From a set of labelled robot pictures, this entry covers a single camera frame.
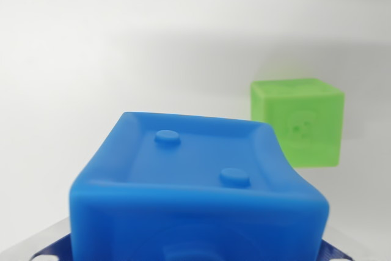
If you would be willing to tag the green soft cube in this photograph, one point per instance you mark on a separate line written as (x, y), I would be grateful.
(311, 120)

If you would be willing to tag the gripper left finger with black rubber pad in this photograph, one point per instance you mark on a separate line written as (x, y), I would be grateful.
(46, 242)

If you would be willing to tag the blue soft cube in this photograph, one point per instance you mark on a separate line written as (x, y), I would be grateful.
(198, 200)

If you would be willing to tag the gripper right finger with black rubber pad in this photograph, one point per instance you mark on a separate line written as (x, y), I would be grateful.
(336, 252)

